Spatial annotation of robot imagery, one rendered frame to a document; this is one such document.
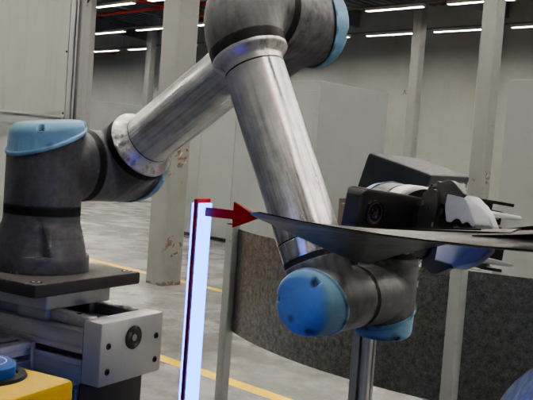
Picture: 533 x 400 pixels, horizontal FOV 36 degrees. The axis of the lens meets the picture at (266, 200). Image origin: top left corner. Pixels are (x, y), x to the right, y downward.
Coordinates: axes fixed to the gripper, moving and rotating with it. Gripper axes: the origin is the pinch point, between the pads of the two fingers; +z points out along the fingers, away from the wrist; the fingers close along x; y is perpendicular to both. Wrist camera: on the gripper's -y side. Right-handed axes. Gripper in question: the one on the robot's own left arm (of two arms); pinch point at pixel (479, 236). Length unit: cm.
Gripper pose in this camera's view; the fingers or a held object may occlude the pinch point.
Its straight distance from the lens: 74.8
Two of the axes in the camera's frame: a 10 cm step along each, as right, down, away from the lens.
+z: 1.7, 0.7, -9.8
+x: -1.8, 9.8, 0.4
